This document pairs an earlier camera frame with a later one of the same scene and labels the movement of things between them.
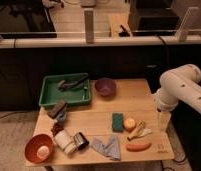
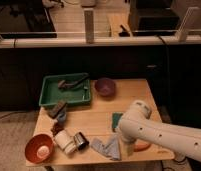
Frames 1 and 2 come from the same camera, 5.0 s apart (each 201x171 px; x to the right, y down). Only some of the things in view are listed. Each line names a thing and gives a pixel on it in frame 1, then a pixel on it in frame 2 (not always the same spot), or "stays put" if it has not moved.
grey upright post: (89, 26) stays put
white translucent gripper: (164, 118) to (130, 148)
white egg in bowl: (43, 152) stays put
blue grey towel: (111, 148) stays put
